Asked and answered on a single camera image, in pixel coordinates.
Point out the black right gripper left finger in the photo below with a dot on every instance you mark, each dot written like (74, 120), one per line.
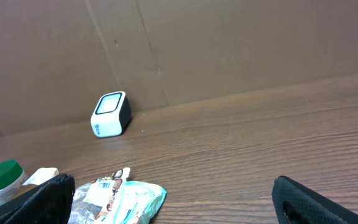
(49, 202)

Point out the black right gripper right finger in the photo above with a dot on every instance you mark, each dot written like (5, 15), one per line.
(296, 204)

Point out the beige porridge pouch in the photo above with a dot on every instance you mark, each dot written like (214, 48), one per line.
(92, 201)

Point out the green lid jar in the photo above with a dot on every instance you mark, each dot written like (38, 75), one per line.
(12, 176)

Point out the teal wipes packet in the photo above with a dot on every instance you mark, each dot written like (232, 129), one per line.
(134, 203)

